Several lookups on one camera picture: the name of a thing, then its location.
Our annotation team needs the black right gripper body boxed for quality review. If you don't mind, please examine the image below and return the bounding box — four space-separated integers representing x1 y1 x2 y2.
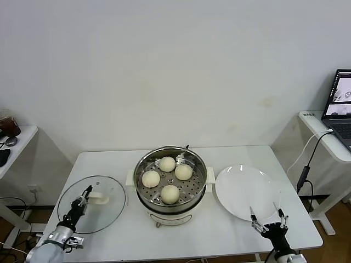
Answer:
260 222 297 253

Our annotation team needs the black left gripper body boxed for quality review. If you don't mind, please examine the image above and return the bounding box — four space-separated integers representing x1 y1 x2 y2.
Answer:
64 198 89 223

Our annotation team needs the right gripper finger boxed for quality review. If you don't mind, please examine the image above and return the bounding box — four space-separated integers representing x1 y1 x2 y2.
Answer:
273 202 290 230
248 205 266 233

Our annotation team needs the glass lid with white handle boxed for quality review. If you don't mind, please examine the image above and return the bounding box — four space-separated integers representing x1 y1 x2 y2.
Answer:
56 175 127 235

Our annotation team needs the white steamed baozi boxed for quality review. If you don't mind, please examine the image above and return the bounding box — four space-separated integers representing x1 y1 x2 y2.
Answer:
160 184 181 205
174 163 194 181
141 170 161 188
159 156 177 173

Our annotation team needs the perforated steel steamer basket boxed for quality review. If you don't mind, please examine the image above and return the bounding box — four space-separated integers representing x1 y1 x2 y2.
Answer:
134 147 208 213

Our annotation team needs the white round plate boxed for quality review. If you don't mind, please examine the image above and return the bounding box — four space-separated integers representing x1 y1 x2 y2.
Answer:
215 164 282 222

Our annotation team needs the white desk under laptop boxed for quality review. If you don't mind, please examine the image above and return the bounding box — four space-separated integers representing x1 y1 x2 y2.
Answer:
298 111 351 236

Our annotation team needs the white desk under coffee cup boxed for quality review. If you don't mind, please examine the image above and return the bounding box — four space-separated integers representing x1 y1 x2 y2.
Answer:
0 125 41 247

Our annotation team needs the white electric cooker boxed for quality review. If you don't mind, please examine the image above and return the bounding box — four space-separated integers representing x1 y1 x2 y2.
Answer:
126 146 216 228

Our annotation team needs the black computer mouse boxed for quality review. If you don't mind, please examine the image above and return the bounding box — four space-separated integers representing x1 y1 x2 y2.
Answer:
0 148 13 168

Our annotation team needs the grey open laptop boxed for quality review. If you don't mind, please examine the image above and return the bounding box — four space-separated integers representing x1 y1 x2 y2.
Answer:
321 68 351 153

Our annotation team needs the black cable with adapter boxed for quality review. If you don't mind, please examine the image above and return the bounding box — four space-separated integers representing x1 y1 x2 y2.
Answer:
297 132 335 214

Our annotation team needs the black floor cable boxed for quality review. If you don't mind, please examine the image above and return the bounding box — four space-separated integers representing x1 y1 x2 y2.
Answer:
0 196 30 220

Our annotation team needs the white laptop cable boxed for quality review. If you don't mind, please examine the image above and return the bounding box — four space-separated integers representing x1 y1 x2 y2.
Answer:
286 129 335 175

